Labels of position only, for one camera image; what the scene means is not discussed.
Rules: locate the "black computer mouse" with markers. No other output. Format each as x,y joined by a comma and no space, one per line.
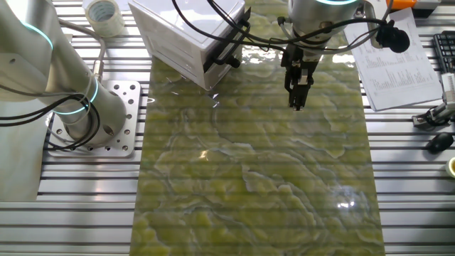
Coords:
440,142

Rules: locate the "pale yellow roll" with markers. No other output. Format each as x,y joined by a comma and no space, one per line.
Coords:
451,167

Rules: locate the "orange block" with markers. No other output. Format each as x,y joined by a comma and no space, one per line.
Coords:
400,3

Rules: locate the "white plastic drawer cabinet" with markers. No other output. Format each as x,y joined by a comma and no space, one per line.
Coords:
185,21

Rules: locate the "white plain drawer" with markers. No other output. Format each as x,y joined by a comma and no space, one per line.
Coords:
179,64

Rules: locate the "black keyboard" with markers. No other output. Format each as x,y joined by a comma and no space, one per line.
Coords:
446,46

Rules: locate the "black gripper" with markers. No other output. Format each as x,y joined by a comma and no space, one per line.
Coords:
302,58

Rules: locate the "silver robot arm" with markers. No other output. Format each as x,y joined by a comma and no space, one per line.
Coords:
71,71

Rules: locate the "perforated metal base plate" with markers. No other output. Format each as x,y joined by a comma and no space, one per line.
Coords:
131,106

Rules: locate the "clear tape roll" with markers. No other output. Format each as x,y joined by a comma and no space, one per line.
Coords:
113,25

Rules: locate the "paper sheet with printed tables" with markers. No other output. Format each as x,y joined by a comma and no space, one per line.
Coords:
391,71

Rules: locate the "green marble pattern mat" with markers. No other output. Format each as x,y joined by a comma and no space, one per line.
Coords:
249,177

